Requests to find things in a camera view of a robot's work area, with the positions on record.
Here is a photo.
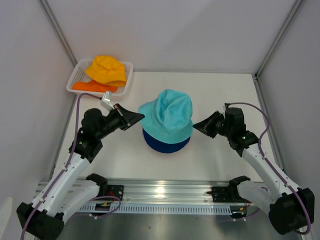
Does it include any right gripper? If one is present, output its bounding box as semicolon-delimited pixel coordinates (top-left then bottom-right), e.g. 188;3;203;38
192;111;233;139

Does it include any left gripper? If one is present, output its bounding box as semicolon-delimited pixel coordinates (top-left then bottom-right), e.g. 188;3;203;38
96;103;145;141

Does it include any teal hat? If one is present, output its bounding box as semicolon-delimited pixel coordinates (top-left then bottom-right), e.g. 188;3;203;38
138;89;193;144

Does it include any blue hat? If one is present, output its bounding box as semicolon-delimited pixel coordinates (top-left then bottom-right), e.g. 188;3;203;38
142;128;192;154

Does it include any orange hat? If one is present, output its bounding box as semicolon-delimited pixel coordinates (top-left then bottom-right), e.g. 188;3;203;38
72;80;118;93

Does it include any yellow hat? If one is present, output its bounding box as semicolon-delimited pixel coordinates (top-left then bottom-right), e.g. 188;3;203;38
84;55;127;87

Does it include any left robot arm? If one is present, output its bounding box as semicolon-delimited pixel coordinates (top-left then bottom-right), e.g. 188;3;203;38
16;103;145;240

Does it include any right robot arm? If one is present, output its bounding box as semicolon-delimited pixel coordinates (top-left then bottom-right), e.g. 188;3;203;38
193;103;315;235

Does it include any white plastic basket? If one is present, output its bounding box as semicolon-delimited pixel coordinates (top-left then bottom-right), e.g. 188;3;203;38
66;58;134;102

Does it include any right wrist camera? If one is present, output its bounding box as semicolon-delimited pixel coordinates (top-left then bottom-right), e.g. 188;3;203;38
222;103;230;111

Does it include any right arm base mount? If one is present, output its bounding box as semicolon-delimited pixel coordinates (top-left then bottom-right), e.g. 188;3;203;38
206;186;248;204

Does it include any aluminium mounting rail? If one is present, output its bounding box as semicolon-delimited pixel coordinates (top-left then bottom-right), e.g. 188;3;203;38
36;176;268;206

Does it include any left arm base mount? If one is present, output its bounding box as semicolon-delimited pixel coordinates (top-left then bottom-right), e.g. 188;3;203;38
97;184;125;202

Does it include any white slotted cable duct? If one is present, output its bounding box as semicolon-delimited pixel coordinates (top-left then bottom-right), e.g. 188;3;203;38
77;203;232;216

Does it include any right corner frame profile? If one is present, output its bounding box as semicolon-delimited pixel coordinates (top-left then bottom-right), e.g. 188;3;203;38
254;0;306;79

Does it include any corner frame profile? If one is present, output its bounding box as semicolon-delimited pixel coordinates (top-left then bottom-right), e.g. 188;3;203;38
37;0;78;67
254;0;306;79

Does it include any left corner frame profile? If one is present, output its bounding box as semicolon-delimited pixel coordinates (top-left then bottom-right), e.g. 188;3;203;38
37;0;78;67

